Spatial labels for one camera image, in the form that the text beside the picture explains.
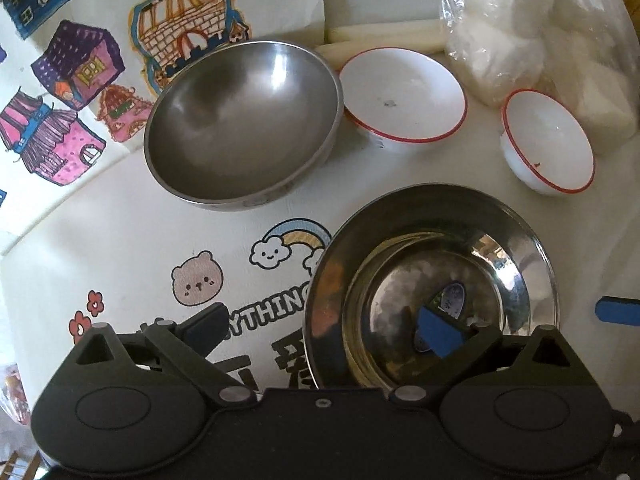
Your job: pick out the large white red-rimmed bowl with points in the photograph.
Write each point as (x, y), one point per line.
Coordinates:
(400, 92)

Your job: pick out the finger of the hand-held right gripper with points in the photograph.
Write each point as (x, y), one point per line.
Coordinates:
(620, 310)

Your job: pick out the clear bag of white rolls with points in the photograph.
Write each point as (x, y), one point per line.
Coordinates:
(525, 30)

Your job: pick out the small white red-rimmed bowl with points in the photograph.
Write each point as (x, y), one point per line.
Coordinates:
(547, 140)

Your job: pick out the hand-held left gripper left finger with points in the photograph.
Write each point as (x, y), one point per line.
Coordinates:
(209, 324)

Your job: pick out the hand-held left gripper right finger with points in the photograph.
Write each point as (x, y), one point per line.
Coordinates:
(436, 331)

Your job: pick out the shiny steel plate with sticker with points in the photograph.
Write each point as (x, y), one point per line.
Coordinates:
(395, 280)

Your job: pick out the house-print white cloth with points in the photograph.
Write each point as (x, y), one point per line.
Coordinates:
(75, 110)

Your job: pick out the colourful plastic bag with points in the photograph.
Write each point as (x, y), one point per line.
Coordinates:
(14, 390)

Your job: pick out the large matte steel bowl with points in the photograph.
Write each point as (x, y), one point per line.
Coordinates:
(240, 125)

